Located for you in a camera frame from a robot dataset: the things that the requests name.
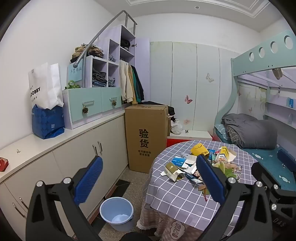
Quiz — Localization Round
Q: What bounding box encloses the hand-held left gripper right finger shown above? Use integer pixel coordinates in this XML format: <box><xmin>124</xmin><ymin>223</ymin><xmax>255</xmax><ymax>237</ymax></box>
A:
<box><xmin>196</xmin><ymin>155</ymin><xmax>273</xmax><ymax>241</ymax></box>

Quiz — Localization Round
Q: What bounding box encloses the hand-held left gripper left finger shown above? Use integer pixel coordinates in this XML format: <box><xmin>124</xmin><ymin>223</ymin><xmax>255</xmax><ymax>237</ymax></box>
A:
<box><xmin>25</xmin><ymin>156</ymin><xmax>103</xmax><ymax>241</ymax></box>

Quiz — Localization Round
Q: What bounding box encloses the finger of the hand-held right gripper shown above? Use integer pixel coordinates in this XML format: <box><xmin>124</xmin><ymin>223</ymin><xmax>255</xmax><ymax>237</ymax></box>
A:
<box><xmin>277</xmin><ymin>149</ymin><xmax>296</xmax><ymax>168</ymax></box>
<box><xmin>252</xmin><ymin>162</ymin><xmax>296</xmax><ymax>200</ymax></box>

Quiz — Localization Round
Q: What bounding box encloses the yellow and white carton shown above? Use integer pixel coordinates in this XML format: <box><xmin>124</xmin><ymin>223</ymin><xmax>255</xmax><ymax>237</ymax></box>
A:
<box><xmin>218</xmin><ymin>146</ymin><xmax>237</xmax><ymax>163</ymax></box>

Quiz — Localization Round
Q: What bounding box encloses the yellow smile-print packet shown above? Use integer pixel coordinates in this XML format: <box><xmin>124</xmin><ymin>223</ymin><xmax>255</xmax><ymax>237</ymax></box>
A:
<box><xmin>190</xmin><ymin>143</ymin><xmax>210</xmax><ymax>157</ymax></box>

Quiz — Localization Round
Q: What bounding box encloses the blue plastic bucket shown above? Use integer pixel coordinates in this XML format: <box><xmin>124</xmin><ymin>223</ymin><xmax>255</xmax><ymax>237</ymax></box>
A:
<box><xmin>100</xmin><ymin>197</ymin><xmax>134</xmax><ymax>232</ymax></box>

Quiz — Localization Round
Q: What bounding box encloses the brown wrapper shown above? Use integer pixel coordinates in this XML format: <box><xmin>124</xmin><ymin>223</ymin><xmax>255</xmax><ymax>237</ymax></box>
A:
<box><xmin>198</xmin><ymin>182</ymin><xmax>210</xmax><ymax>202</ymax></box>

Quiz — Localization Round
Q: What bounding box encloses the green leaf-print packet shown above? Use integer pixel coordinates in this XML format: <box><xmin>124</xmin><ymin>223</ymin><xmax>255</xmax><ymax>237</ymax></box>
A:
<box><xmin>213</xmin><ymin>161</ymin><xmax>232</xmax><ymax>179</ymax></box>

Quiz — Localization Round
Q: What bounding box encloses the teal bed sheet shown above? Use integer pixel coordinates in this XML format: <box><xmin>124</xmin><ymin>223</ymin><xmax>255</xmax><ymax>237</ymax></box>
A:
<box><xmin>215</xmin><ymin>134</ymin><xmax>296</xmax><ymax>189</ymax></box>

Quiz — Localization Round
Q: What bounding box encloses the dark blue packet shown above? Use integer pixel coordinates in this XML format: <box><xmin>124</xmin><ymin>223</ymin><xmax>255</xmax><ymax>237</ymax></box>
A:
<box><xmin>184</xmin><ymin>173</ymin><xmax>202</xmax><ymax>184</ymax></box>

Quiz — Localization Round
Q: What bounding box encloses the glossy picture packet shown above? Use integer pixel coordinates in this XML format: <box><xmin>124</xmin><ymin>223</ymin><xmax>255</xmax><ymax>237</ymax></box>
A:
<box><xmin>231</xmin><ymin>164</ymin><xmax>243</xmax><ymax>181</ymax></box>

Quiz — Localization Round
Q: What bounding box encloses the white opened cardboard box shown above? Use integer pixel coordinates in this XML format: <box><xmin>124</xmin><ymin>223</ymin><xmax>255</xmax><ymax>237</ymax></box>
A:
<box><xmin>183</xmin><ymin>154</ymin><xmax>197</xmax><ymax>173</ymax></box>

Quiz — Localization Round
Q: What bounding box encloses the low white cabinet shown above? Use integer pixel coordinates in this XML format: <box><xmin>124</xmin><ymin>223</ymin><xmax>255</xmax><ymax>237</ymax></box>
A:
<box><xmin>0</xmin><ymin>108</ymin><xmax>129</xmax><ymax>234</ymax></box>

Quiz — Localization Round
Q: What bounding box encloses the blue and white flat box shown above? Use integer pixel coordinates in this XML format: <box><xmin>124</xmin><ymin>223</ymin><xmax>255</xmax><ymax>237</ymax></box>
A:
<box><xmin>171</xmin><ymin>156</ymin><xmax>188</xmax><ymax>168</ymax></box>

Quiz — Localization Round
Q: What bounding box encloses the grey checked tablecloth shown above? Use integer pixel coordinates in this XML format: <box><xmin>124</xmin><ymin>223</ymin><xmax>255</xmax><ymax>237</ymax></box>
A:
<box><xmin>139</xmin><ymin>140</ymin><xmax>259</xmax><ymax>241</ymax></box>

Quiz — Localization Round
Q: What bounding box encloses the grey blanket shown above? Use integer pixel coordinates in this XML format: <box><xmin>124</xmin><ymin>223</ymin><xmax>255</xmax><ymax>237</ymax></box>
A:
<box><xmin>221</xmin><ymin>113</ymin><xmax>278</xmax><ymax>149</ymax></box>

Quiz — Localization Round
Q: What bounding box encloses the olive gold box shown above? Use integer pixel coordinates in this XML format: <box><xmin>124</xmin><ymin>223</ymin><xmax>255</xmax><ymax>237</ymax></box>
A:
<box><xmin>164</xmin><ymin>162</ymin><xmax>179</xmax><ymax>176</ymax></box>

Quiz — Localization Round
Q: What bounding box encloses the blue plaid pillow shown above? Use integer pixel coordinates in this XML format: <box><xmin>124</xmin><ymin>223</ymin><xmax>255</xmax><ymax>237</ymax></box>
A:
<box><xmin>217</xmin><ymin>124</ymin><xmax>229</xmax><ymax>141</ymax></box>

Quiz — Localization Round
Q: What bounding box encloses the white plastic bag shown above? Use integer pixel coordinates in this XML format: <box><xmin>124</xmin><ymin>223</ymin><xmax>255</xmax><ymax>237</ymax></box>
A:
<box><xmin>171</xmin><ymin>118</ymin><xmax>183</xmax><ymax>135</ymax></box>

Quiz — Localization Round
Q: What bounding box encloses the patterned fringed table skirt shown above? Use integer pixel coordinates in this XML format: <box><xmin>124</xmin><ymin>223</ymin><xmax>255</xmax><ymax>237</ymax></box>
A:
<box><xmin>137</xmin><ymin>202</ymin><xmax>208</xmax><ymax>241</ymax></box>

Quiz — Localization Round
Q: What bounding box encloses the blue patterned package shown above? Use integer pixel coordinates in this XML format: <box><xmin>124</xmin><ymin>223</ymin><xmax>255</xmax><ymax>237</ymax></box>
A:
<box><xmin>32</xmin><ymin>104</ymin><xmax>65</xmax><ymax>140</ymax></box>

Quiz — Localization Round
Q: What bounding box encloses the mint drawer unit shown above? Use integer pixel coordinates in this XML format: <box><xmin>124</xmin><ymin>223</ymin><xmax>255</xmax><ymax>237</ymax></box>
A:
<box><xmin>62</xmin><ymin>87</ymin><xmax>122</xmax><ymax>130</ymax></box>

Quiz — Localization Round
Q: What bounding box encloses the large cardboard box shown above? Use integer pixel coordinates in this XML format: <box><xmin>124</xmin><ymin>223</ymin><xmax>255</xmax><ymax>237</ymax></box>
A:
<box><xmin>125</xmin><ymin>105</ymin><xmax>169</xmax><ymax>174</ymax></box>

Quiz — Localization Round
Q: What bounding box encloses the black clothes heap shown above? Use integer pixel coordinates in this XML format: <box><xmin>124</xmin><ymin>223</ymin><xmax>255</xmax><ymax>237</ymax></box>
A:
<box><xmin>141</xmin><ymin>101</ymin><xmax>176</xmax><ymax>116</ymax></box>

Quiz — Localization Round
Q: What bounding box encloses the green plastic plant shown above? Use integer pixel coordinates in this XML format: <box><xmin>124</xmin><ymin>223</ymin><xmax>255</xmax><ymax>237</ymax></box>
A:
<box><xmin>64</xmin><ymin>80</ymin><xmax>80</xmax><ymax>90</ymax></box>

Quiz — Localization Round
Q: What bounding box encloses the green hanging garment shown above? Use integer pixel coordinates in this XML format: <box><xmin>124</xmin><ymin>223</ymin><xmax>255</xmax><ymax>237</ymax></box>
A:
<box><xmin>133</xmin><ymin>70</ymin><xmax>140</xmax><ymax>103</ymax></box>

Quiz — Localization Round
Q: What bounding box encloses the mint bunk bed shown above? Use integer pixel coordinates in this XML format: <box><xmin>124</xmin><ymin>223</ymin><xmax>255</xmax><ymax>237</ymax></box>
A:
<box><xmin>213</xmin><ymin>29</ymin><xmax>296</xmax><ymax>193</ymax></box>

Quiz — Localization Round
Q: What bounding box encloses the tan hanging garment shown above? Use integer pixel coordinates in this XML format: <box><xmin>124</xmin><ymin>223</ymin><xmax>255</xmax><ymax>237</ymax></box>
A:
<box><xmin>128</xmin><ymin>65</ymin><xmax>137</xmax><ymax>104</ymax></box>

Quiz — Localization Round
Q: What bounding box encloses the white paper bag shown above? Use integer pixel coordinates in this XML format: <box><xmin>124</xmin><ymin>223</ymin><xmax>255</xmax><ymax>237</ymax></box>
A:
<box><xmin>28</xmin><ymin>62</ymin><xmax>64</xmax><ymax>109</ymax></box>

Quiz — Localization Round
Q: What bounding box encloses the cream hanging jacket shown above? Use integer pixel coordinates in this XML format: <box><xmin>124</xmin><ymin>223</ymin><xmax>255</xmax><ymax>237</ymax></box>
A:
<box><xmin>119</xmin><ymin>60</ymin><xmax>130</xmax><ymax>101</ymax></box>

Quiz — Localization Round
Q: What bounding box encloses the dark hanging coat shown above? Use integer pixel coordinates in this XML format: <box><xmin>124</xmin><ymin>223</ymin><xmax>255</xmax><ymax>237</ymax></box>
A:
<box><xmin>132</xmin><ymin>65</ymin><xmax>145</xmax><ymax>102</ymax></box>

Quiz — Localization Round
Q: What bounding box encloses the light blue paper sign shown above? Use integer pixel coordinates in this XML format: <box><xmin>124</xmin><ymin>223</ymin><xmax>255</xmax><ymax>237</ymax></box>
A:
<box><xmin>67</xmin><ymin>62</ymin><xmax>83</xmax><ymax>82</ymax></box>

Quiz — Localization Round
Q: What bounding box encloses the white wardrobe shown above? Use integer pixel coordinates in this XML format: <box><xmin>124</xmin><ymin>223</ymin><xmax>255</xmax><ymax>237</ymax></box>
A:
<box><xmin>149</xmin><ymin>41</ymin><xmax>240</xmax><ymax>139</ymax></box>

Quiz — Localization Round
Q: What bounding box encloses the brown clothes pile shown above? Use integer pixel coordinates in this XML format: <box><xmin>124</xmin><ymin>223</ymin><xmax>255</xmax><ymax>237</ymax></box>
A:
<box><xmin>71</xmin><ymin>45</ymin><xmax>105</xmax><ymax>63</ymax></box>

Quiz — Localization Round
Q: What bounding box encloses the grey metal handrail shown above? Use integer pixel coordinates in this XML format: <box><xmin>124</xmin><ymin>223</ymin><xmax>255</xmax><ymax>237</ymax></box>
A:
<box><xmin>75</xmin><ymin>10</ymin><xmax>137</xmax><ymax>88</ymax></box>

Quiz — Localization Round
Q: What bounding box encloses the lavender cubby shelf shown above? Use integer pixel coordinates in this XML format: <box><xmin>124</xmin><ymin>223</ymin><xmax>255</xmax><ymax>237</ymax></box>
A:
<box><xmin>67</xmin><ymin>25</ymin><xmax>150</xmax><ymax>103</ymax></box>

